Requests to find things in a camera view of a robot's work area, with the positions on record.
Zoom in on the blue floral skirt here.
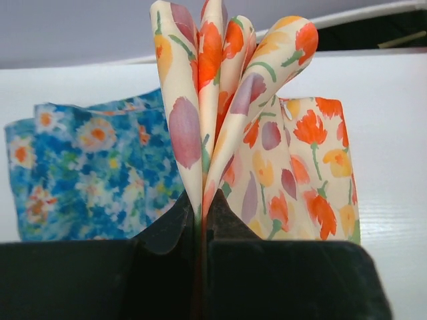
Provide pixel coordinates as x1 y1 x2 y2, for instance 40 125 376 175
5 90 183 241

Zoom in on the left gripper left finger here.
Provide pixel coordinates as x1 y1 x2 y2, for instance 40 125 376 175
1 193 193 319

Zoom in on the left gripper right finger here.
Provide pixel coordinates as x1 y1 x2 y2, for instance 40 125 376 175
205 191 393 319

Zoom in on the orange floral skirt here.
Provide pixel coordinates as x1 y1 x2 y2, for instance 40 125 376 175
150 1 360 243

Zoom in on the white cable strip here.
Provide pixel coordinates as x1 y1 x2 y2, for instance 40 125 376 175
126 0 427 64

